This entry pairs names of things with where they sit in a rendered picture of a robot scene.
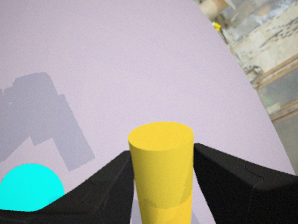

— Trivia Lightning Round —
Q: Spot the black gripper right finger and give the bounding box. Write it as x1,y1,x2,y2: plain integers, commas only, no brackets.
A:
193,143,298,224

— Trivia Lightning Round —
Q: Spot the yellow cylinder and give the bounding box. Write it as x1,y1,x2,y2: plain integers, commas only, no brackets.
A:
128,121,194,224

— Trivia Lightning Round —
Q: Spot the cyan circle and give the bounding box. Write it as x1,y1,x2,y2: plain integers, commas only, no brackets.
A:
0,164,65,212

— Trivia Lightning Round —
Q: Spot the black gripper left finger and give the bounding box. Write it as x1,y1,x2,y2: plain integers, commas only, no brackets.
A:
0,149,134,224

